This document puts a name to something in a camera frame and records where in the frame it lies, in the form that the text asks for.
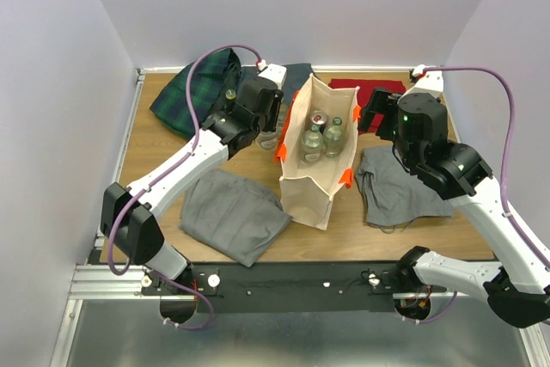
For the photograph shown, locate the clear soda water bottle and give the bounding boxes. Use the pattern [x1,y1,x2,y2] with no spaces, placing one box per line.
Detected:
[323,117,345,158]
[255,131,279,150]
[300,125,324,164]

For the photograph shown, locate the green glass bottle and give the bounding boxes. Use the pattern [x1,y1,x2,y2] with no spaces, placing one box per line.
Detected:
[224,89,236,113]

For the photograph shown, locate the beige canvas bag orange handles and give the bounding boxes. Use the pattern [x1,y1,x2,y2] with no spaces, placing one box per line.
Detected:
[275,75,361,230]

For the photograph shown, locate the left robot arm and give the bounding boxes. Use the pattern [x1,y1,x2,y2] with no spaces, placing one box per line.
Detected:
[101,65,286,294]

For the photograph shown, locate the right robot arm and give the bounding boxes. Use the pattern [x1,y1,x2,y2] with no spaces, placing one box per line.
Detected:
[358,89,549,328]

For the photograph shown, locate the red folded cloth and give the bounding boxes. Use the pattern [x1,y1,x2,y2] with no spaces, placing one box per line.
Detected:
[328,78,406,133]

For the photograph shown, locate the dark blue folded cloth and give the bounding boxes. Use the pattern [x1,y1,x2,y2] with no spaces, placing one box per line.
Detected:
[282,63,313,104]

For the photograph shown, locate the red top drink can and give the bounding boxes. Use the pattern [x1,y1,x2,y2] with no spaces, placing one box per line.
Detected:
[309,110,328,131]

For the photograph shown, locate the green plaid cloth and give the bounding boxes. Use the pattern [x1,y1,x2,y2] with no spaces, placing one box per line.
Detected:
[150,48,241,139]

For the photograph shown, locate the grey folded cloth right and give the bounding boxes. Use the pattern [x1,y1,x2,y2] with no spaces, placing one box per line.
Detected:
[355,146,454,233]

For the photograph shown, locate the grey folded cloth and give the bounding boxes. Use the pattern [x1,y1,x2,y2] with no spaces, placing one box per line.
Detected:
[179,169,292,267]
[355,146,454,233]

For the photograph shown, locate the grey folded cloth left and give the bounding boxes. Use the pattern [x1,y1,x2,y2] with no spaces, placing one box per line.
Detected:
[179,169,292,267]

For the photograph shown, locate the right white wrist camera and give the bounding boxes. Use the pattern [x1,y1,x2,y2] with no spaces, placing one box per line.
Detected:
[406,64,444,98]

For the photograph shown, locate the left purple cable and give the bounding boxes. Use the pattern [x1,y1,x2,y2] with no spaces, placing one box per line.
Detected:
[107,44,266,330]

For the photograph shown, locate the black mounting base plate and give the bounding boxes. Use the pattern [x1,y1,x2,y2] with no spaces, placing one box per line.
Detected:
[141,260,456,315]

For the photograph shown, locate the aluminium frame rail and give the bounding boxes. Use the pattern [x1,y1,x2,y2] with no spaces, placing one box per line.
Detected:
[49,266,150,367]

